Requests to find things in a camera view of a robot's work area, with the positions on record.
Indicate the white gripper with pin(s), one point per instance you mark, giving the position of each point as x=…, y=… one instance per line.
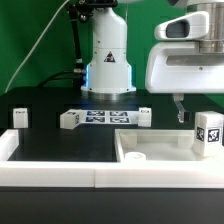
x=169, y=72

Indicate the white square table top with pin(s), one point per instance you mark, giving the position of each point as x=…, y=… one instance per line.
x=134, y=145

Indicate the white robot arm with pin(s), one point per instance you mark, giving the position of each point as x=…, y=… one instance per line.
x=109, y=75

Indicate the blue fiducial tag sheet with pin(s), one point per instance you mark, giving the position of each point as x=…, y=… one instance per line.
x=107, y=117

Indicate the white U-shaped fence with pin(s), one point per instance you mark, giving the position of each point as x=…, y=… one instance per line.
x=154, y=174

